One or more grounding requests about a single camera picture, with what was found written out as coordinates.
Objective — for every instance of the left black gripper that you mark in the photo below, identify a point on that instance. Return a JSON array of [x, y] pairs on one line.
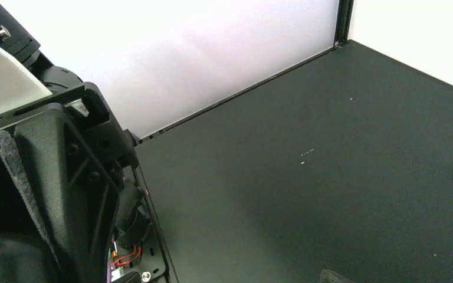
[[66, 190]]

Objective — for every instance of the left black frame post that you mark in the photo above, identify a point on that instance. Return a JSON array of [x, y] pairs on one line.
[[343, 21]]

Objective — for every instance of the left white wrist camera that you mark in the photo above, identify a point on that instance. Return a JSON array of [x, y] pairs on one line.
[[18, 86]]

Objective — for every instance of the black earbud charging case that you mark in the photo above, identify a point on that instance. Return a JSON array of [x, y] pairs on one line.
[[26, 259]]

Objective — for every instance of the black front mounting rail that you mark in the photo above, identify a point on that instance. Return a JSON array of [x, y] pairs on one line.
[[148, 234]]

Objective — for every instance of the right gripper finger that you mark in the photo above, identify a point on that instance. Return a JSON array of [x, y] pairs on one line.
[[330, 276]]

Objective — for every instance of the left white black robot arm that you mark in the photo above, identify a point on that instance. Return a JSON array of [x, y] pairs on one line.
[[67, 211]]

